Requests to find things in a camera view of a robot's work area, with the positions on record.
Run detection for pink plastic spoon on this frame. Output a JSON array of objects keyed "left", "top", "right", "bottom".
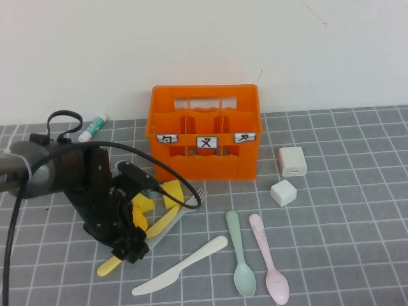
[{"left": 248, "top": 213, "right": 290, "bottom": 305}]

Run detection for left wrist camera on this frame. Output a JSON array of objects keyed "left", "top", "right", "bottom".
[{"left": 116, "top": 161, "right": 160, "bottom": 192}]

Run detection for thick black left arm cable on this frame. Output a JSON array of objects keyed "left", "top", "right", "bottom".
[{"left": 0, "top": 140, "right": 203, "bottom": 306}]

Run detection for paper label fork character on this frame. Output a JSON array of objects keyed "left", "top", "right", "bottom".
[{"left": 196, "top": 136, "right": 220, "bottom": 149}]

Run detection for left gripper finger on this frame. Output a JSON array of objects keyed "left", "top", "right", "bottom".
[
  {"left": 119, "top": 236, "right": 150, "bottom": 265},
  {"left": 107, "top": 222, "right": 142, "bottom": 256}
]

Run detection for white USB wall charger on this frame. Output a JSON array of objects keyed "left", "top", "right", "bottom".
[{"left": 277, "top": 145, "right": 309, "bottom": 178}]

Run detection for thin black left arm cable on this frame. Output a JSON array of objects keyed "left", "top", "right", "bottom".
[{"left": 46, "top": 109, "right": 85, "bottom": 143}]

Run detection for paper label spoon character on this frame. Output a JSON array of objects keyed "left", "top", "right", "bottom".
[{"left": 156, "top": 133, "right": 179, "bottom": 145}]

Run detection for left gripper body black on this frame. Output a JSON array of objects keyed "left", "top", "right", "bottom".
[{"left": 66, "top": 173, "right": 138, "bottom": 245}]

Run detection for yellow rubber duck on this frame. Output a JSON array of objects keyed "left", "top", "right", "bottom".
[{"left": 133, "top": 205, "right": 149, "bottom": 231}]

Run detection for white green glue stick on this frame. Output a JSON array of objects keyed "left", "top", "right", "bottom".
[{"left": 78, "top": 113, "right": 109, "bottom": 143}]

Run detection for grey grid table mat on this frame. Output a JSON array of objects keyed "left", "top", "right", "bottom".
[{"left": 0, "top": 105, "right": 408, "bottom": 306}]

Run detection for paper label knife character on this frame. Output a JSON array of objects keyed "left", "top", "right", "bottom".
[{"left": 234, "top": 131, "right": 257, "bottom": 143}]

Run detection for white plastic cube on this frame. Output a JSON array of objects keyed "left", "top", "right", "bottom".
[{"left": 270, "top": 179, "right": 298, "bottom": 207}]

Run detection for yellow plastic knife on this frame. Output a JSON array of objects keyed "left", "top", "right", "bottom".
[{"left": 96, "top": 205, "right": 180, "bottom": 277}]

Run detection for grey plastic fork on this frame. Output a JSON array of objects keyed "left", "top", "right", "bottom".
[{"left": 145, "top": 187, "right": 208, "bottom": 251}]

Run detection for cream white plastic knife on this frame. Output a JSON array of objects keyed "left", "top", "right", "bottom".
[{"left": 131, "top": 235, "right": 230, "bottom": 296}]

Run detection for green plastic spoon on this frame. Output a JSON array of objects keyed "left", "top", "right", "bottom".
[{"left": 225, "top": 210, "right": 257, "bottom": 298}]

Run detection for white zip tie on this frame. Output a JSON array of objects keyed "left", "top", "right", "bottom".
[{"left": 4, "top": 127, "right": 33, "bottom": 181}]

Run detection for orange plastic cutlery holder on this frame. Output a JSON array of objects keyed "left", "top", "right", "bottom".
[{"left": 145, "top": 84, "right": 264, "bottom": 181}]

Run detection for yellow foam cube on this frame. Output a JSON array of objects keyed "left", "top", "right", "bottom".
[
  {"left": 159, "top": 179, "right": 185, "bottom": 210},
  {"left": 131, "top": 192, "right": 156, "bottom": 213}
]

